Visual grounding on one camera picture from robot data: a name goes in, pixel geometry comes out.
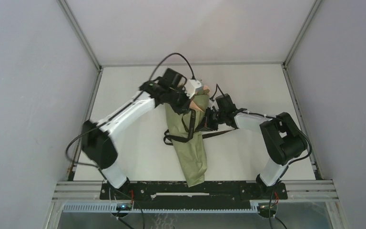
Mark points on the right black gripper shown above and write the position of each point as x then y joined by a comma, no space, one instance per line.
208,124

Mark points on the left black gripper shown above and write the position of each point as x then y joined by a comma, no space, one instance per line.
184,107

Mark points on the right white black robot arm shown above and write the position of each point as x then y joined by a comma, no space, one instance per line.
284,141

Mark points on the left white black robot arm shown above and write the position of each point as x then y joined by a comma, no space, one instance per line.
98,139

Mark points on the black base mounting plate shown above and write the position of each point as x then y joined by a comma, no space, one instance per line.
207,202

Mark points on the white slotted cable duct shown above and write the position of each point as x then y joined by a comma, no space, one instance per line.
251,207

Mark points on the aluminium frame rail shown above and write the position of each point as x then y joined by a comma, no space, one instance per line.
288,190

